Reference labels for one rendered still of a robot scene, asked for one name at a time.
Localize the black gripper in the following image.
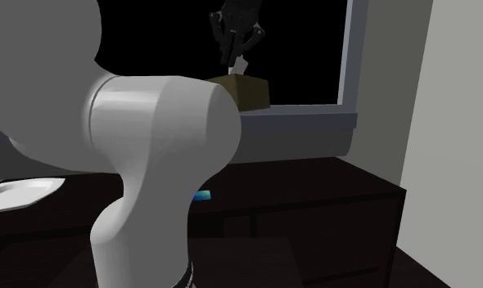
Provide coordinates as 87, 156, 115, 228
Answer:
208, 0, 266, 67

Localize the white tissue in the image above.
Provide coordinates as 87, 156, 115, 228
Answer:
228, 55, 250, 76

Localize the brown tissue box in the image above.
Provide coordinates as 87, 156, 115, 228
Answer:
205, 73, 272, 113

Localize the grey framed window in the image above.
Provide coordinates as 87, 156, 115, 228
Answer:
93, 0, 371, 130

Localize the dark wooden cabinet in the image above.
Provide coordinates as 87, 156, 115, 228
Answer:
0, 155, 408, 288

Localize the white plate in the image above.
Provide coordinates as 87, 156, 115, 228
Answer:
0, 177, 67, 214

